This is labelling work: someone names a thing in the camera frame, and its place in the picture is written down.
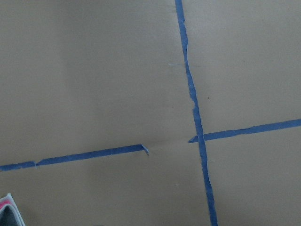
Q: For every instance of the pink towel with grey back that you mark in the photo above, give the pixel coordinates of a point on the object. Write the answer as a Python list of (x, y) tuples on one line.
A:
[(9, 212)]

